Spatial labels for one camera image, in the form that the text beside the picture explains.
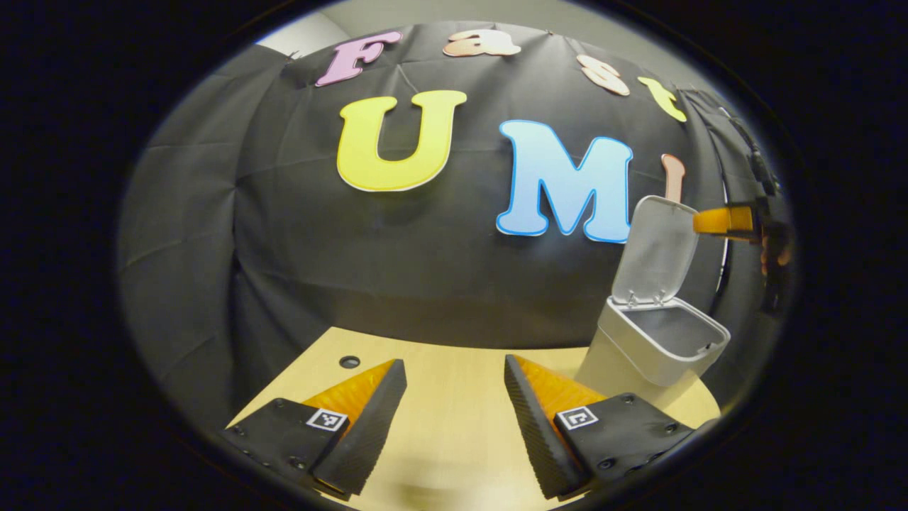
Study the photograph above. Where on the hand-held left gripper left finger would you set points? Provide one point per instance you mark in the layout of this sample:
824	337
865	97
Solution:
372	433

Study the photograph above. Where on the white desktop garbage bin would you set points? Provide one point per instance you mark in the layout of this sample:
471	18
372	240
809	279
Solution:
656	248

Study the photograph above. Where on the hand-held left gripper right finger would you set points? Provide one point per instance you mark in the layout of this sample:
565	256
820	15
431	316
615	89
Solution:
539	440

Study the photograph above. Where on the black backdrop cloth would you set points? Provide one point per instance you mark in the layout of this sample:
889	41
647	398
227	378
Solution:
284	248

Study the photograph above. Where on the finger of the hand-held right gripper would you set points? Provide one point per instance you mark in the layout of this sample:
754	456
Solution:
723	221

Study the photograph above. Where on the wooden desktop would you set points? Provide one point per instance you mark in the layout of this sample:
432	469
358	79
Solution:
454	411

